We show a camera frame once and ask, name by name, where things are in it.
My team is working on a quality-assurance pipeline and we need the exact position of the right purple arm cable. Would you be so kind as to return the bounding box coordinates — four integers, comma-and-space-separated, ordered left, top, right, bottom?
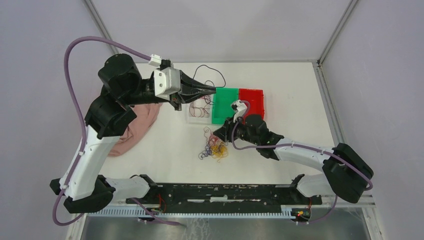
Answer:
230, 99, 375, 224

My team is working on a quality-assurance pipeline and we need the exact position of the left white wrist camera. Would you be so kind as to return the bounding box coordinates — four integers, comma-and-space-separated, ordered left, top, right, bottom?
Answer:
153, 67, 181, 100

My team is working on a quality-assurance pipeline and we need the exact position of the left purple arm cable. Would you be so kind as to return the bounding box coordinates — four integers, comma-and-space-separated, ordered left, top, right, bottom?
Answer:
52, 36, 163, 227

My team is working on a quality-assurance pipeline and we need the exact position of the red plastic bin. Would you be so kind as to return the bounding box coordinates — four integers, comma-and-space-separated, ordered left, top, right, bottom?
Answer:
238, 88, 265, 123

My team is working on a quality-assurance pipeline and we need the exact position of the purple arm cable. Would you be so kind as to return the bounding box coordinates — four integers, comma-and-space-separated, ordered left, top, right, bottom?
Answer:
52, 36, 163, 227
230, 99, 375, 224

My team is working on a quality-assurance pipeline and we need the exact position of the coloured wire bundle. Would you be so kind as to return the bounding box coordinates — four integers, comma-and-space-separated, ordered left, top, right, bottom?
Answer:
198, 126, 230, 163

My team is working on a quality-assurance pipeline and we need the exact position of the green plastic bin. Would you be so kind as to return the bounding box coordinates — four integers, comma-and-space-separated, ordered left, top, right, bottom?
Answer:
211, 87, 239, 125

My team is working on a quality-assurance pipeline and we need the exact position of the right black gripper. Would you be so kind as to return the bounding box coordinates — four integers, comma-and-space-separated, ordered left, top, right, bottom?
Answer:
212, 113, 259, 146

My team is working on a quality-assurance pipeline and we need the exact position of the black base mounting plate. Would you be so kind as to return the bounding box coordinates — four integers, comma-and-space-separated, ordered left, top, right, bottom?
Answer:
138, 183, 323, 214

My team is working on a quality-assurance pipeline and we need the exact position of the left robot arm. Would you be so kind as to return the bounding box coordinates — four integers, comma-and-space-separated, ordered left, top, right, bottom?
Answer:
50, 54, 216, 214

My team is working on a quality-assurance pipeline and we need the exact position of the clear plastic bin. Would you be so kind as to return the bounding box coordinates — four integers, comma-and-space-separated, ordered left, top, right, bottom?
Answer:
186, 98, 212, 125

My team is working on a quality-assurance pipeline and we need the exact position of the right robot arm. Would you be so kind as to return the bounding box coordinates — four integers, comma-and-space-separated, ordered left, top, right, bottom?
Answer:
213, 114, 374, 204

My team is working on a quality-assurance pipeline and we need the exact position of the dark blue wire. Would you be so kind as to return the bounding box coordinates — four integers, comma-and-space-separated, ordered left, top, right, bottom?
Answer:
192, 64, 227, 107

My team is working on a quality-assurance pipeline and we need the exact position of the pink cloth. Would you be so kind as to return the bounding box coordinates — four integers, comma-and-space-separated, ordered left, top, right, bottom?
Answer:
108, 103, 162, 157

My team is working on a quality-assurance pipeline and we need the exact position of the white slotted cable duct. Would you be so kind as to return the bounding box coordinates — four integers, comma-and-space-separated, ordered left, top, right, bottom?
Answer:
87, 206, 295, 220

